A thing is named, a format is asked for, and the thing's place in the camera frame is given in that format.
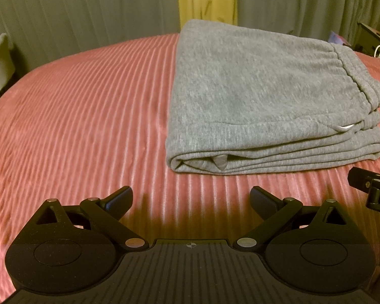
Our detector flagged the grey pants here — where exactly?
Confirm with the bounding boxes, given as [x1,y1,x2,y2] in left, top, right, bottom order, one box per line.
[165,19,380,175]

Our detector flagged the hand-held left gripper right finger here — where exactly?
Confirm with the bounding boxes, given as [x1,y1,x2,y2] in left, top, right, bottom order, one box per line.
[236,186,353,249]

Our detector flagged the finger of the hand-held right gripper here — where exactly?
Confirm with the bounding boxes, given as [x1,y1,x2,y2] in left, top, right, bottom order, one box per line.
[348,166,380,211]

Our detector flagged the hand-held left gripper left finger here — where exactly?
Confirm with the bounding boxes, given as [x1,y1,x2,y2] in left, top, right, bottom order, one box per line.
[28,186,150,250]

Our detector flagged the blue and purple item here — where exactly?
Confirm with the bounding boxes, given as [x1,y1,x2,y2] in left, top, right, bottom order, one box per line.
[329,30,353,47]

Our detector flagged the pink ribbed blanket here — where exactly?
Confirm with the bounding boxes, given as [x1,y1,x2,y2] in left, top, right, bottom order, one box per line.
[0,33,380,301]

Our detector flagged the grey curtain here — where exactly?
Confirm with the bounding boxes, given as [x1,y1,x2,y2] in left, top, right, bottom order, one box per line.
[236,0,380,54]
[0,0,182,72]

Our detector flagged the yellow curtain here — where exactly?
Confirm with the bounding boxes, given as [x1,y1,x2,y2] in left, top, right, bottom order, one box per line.
[176,0,239,35]

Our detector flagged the dark furniture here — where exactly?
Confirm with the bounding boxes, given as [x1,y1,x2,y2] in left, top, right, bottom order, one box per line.
[357,22,380,54]

